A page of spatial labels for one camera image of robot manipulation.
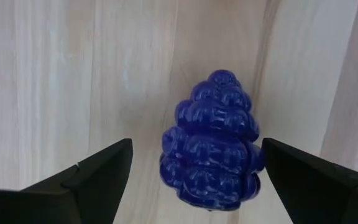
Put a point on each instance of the purple toy grape bunch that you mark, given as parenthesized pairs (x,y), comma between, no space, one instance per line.
(211,149)

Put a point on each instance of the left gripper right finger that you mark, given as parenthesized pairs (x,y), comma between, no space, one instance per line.
(297,180)

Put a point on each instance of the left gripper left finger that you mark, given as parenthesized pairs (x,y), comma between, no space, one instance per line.
(104,180)

